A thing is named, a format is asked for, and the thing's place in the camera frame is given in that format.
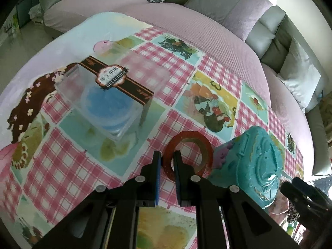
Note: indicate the light grey cushion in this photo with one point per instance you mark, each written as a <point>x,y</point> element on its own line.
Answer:
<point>300,75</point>

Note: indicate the grey sofa with mauve seat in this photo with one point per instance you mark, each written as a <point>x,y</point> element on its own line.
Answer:
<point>207,31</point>

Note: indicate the purple cushion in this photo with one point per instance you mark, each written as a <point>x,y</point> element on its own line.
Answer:
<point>233,7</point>

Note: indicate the teal soft tissue pack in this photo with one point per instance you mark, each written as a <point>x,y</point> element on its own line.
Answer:
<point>249,166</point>

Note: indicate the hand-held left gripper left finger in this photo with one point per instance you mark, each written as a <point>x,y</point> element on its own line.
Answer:
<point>157,181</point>

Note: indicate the blue round sponge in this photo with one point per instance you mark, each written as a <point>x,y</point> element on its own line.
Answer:
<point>109,109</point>

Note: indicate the leopard print scrunchie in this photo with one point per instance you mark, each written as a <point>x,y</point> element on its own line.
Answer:
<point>293,212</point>

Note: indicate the dark grey storage cabinet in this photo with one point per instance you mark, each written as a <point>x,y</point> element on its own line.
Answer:
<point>24,13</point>

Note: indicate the pink scrunchie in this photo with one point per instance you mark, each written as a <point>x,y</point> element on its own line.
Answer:
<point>280,205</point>

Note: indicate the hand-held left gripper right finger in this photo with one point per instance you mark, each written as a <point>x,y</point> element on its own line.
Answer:
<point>177,184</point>

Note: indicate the clear plastic box brown band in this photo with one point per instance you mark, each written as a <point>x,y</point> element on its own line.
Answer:
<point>109,103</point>

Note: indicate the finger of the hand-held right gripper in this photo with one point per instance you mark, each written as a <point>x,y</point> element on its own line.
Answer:
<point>289,189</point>
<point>302,182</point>

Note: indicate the red tape roll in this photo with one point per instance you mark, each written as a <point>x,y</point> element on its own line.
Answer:
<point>167,160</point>

